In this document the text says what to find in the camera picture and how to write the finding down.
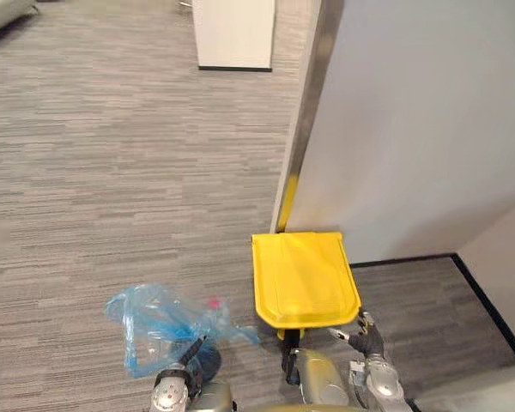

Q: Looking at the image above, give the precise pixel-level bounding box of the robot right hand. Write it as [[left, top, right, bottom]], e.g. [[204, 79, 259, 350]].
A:
[[328, 312, 386, 357]]

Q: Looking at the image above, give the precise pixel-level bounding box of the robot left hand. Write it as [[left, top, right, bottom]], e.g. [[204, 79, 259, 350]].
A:
[[178, 334, 222, 385]]

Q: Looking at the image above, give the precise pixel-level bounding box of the blue translucent plastic rubbish bag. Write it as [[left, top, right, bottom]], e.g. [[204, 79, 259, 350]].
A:
[[105, 282, 262, 379]]

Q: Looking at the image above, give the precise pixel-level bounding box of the robot silver legs and torso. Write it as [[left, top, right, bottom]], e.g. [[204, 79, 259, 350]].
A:
[[195, 330, 361, 412]]

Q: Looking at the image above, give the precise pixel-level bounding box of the white cabinet with black base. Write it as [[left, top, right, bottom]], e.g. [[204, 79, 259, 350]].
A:
[[191, 0, 277, 73]]

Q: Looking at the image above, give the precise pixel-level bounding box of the grey sofa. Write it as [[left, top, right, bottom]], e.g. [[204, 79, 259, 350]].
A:
[[0, 0, 40, 38]]

